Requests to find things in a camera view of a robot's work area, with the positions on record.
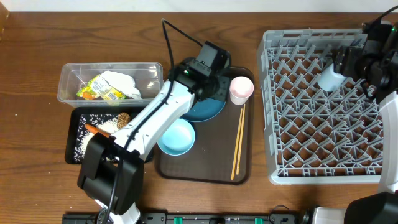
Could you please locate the pink cup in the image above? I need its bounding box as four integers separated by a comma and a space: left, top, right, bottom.
229, 76, 254, 105

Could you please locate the light blue cup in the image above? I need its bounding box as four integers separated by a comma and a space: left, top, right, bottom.
317, 63, 346, 92

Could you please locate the light blue rice bowl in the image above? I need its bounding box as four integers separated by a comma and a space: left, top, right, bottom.
157, 118, 196, 156

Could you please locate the brown textured food piece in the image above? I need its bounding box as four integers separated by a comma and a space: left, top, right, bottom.
116, 112, 131, 129

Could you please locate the yellow green snack wrapper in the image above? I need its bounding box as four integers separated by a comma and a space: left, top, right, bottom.
76, 75, 126, 100

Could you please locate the orange carrot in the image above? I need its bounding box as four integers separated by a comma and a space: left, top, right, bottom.
85, 124, 110, 138

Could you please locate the white napkin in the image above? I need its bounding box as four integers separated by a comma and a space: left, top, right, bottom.
101, 71, 142, 100

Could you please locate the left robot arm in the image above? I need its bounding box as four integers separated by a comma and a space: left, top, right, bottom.
78, 58, 231, 223

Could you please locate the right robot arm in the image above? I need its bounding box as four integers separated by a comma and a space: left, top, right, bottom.
311, 19, 397, 224

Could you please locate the grey dishwasher rack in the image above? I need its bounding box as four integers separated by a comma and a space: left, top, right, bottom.
257, 29, 383, 185

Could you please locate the dark blue plate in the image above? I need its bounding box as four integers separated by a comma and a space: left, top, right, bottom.
181, 98, 226, 123

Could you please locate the wooden chopstick left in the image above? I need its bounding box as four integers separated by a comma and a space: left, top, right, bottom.
231, 108, 243, 180

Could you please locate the wooden chopstick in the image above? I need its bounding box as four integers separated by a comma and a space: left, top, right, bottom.
231, 108, 243, 180
236, 104, 246, 175

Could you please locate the wooden chopstick right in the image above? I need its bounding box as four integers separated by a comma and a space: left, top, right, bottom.
236, 104, 246, 175

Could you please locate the clear plastic bin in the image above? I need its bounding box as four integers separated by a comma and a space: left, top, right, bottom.
58, 62, 164, 108

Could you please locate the brown serving tray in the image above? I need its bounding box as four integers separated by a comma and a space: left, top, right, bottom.
154, 63, 255, 185

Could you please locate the white rice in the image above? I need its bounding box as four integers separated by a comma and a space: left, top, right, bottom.
73, 114, 119, 164

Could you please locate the black tray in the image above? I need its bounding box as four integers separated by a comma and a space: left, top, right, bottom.
65, 106, 144, 164

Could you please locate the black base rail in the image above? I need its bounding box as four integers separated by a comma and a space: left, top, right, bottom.
61, 212, 312, 224

